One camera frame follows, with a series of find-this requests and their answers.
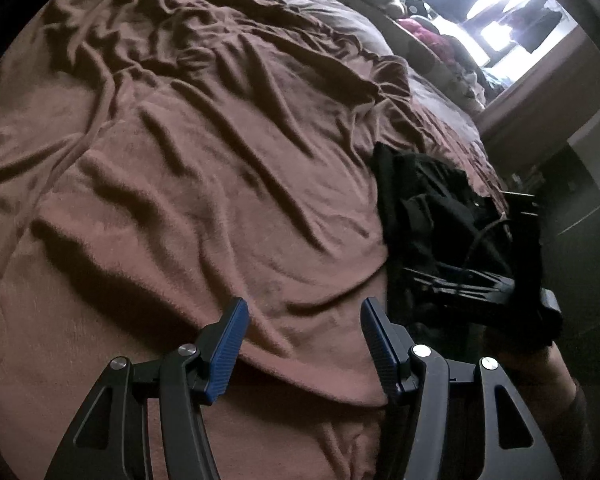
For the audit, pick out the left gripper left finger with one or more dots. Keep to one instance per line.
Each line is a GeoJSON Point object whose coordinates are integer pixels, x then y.
{"type": "Point", "coordinates": [108, 437]}

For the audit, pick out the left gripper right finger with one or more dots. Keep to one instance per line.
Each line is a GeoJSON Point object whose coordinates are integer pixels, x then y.
{"type": "Point", "coordinates": [447, 419]}

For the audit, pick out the black t-shirt with label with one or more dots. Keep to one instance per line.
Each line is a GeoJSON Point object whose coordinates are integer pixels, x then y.
{"type": "Point", "coordinates": [431, 216]}

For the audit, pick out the patterned pillow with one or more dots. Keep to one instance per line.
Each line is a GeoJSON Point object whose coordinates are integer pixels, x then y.
{"type": "Point", "coordinates": [459, 78]}

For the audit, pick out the brown wrinkled blanket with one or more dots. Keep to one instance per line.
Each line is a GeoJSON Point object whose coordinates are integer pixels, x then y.
{"type": "Point", "coordinates": [160, 157]}

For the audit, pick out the pink plush toy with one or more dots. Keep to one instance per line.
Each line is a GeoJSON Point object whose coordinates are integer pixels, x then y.
{"type": "Point", "coordinates": [440, 46]}

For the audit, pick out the grey bed sheet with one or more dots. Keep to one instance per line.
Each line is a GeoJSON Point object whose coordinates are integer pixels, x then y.
{"type": "Point", "coordinates": [359, 19]}

